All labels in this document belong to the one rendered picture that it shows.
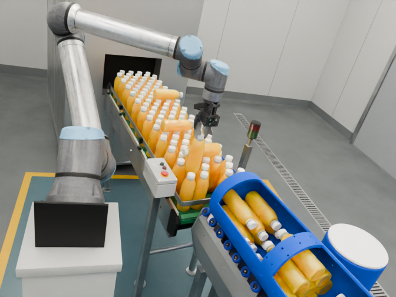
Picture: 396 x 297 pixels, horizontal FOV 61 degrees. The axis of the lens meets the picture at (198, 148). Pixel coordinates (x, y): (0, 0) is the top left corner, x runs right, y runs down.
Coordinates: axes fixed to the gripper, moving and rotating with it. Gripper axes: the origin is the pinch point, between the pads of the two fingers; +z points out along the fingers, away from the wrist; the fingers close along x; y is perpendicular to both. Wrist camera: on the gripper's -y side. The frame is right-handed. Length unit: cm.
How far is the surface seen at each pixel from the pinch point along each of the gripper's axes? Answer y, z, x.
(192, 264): -18, 119, 31
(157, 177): 4.5, 19.5, -20.5
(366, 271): 74, 28, 53
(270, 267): 68, 16, -1
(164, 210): -0.8, 45.9, -10.2
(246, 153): -18, 24, 47
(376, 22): -243, -50, 411
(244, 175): 26.7, 5.9, 11.3
